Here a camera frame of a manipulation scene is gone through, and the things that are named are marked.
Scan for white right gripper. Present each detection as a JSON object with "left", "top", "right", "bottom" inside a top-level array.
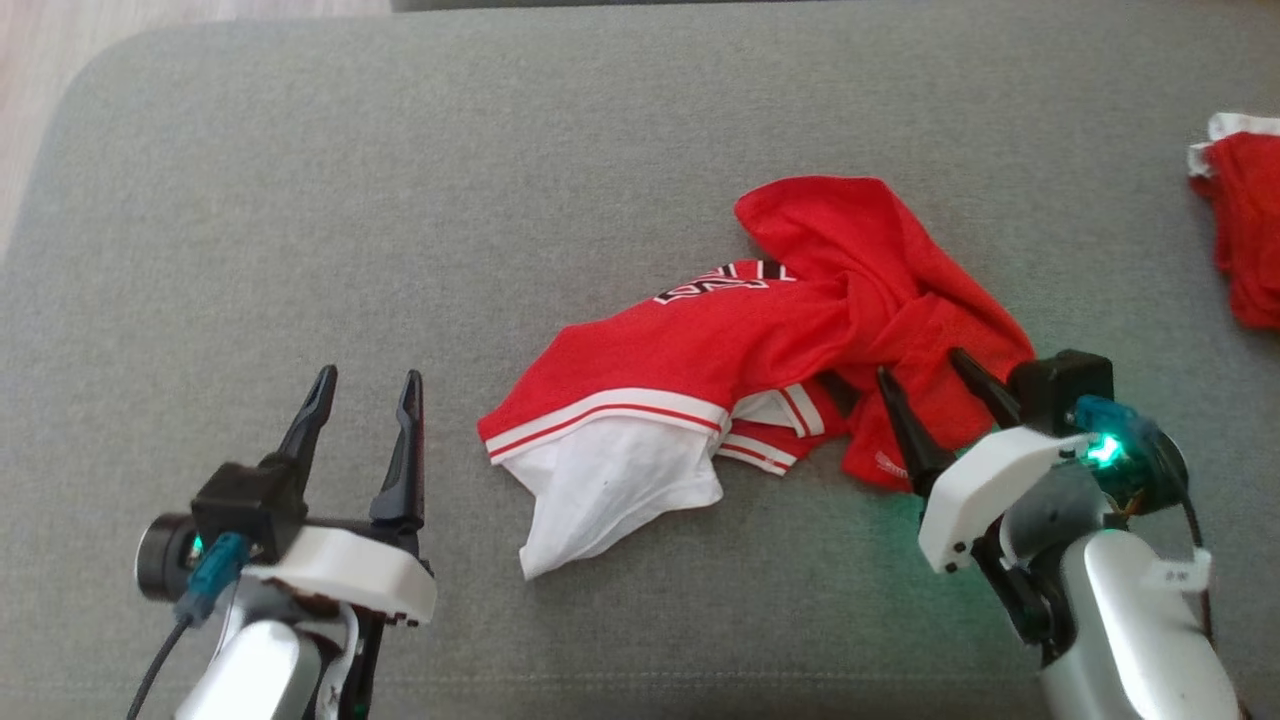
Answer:
[{"left": 876, "top": 347, "right": 1096, "bottom": 574}]

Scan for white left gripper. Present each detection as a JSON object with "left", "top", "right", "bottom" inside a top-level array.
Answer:
[{"left": 245, "top": 365, "right": 438, "bottom": 628}]

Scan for red jersey with white trim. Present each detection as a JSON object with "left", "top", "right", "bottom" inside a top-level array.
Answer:
[{"left": 478, "top": 176, "right": 1037, "bottom": 581}]

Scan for red shorts with elastic waistband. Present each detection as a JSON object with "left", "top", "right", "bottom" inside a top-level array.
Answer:
[{"left": 1188, "top": 112, "right": 1280, "bottom": 331}]

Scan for large grey fabric ottoman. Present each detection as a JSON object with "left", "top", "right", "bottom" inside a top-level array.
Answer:
[{"left": 0, "top": 0, "right": 1280, "bottom": 720}]

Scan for black cable with teal connector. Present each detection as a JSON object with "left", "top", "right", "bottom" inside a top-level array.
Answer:
[
  {"left": 1075, "top": 395, "right": 1216, "bottom": 641},
  {"left": 125, "top": 533, "right": 249, "bottom": 720}
]

